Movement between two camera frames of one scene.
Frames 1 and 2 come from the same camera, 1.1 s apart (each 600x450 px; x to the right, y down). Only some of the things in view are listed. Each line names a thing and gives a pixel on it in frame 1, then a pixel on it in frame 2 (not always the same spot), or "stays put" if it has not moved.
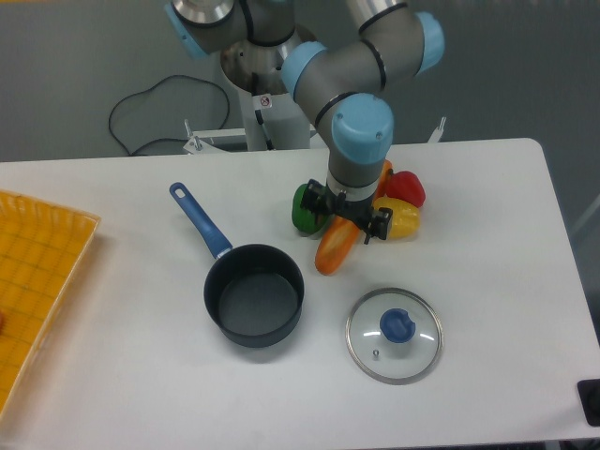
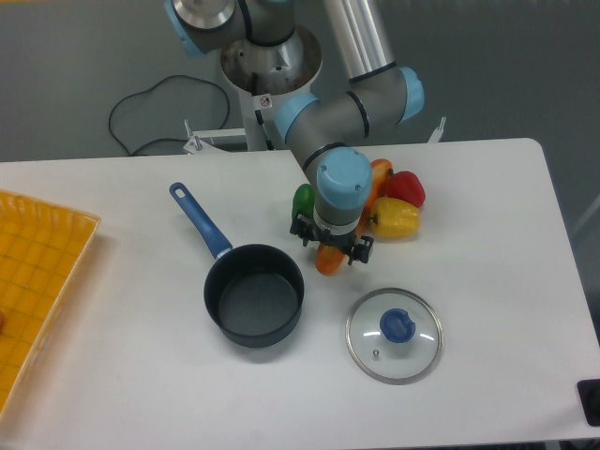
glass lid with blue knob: (395, 336) stays put
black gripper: (318, 199) -> (304, 227)
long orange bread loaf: (341, 236) stays put
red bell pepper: (406, 186) stays put
